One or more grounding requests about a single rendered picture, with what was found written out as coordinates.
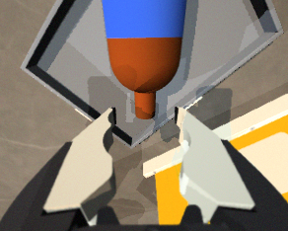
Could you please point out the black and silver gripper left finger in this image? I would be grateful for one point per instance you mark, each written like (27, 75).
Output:
(67, 192)

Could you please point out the yellow bottle crate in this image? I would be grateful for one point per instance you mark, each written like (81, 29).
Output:
(265, 147)

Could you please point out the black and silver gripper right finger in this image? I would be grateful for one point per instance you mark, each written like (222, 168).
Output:
(230, 191)

